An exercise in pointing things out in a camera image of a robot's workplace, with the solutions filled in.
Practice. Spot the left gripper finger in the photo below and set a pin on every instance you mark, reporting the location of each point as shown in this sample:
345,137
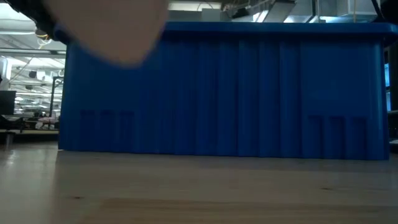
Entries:
37,15

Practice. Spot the white slide sandal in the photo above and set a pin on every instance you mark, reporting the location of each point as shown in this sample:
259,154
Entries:
118,31

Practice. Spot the blue plastic bin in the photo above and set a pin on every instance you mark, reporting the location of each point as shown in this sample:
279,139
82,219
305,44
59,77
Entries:
233,93

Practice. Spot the black monitor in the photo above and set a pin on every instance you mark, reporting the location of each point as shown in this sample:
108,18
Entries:
7,102

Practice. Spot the background bench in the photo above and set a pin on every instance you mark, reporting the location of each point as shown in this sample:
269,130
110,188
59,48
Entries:
28,124

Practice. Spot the black diagonal pole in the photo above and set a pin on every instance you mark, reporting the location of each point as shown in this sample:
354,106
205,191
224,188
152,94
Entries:
388,7

